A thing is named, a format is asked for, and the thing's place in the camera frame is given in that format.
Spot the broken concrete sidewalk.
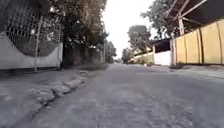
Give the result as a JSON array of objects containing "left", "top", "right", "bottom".
[{"left": 0, "top": 68, "right": 98, "bottom": 128}]

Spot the roof canopy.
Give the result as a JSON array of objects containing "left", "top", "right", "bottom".
[{"left": 163, "top": 0, "right": 224, "bottom": 36}]

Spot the grey asphalt road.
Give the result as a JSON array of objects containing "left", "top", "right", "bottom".
[{"left": 13, "top": 63, "right": 224, "bottom": 128}]

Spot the yellow panel wall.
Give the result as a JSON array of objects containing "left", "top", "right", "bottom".
[{"left": 171, "top": 18, "right": 224, "bottom": 66}]

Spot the pale concrete verge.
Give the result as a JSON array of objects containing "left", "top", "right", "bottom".
[{"left": 156, "top": 63, "right": 224, "bottom": 80}]

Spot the row of dark trees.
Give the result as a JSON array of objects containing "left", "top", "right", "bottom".
[{"left": 43, "top": 0, "right": 118, "bottom": 69}]

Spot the white wall with mesh fence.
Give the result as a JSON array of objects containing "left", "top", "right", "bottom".
[{"left": 0, "top": 0, "right": 64, "bottom": 75}]

